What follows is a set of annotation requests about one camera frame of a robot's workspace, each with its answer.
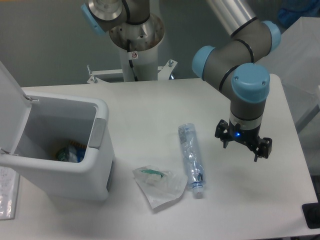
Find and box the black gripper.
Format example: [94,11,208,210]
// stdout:
[214,119,272,162]

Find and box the clear crushed plastic bottle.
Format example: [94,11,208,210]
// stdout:
[178,123,206,199]

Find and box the clear plastic wrapper bag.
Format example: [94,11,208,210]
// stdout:
[132,165,188,213]

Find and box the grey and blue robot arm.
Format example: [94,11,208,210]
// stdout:
[81,0,281,159]

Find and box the trash inside can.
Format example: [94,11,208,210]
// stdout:
[54,140,87,163]

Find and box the white trash can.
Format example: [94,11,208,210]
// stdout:
[0,91,115,201]

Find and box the white trash can lid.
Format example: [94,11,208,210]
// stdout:
[0,64,32,154]

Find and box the white side table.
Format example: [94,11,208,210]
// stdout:
[279,16,320,173]

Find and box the black device at edge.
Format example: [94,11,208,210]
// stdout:
[302,202,320,229]

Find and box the blue object in background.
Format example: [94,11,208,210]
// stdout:
[277,0,320,28]

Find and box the laminated paper sheet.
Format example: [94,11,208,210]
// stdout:
[0,166,20,221]

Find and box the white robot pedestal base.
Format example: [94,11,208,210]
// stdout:
[84,9,165,82]

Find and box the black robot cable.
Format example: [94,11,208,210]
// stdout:
[126,39,139,82]

